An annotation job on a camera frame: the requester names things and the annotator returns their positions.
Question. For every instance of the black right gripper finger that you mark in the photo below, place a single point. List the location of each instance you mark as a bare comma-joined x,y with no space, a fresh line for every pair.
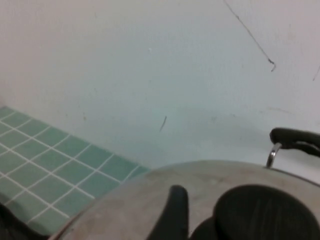
172,215

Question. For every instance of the green white checkered tablecloth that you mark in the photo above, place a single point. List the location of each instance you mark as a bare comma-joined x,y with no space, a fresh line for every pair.
50,162

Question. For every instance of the stainless steel pot lid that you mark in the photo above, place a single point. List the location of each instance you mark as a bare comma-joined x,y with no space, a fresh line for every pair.
140,200

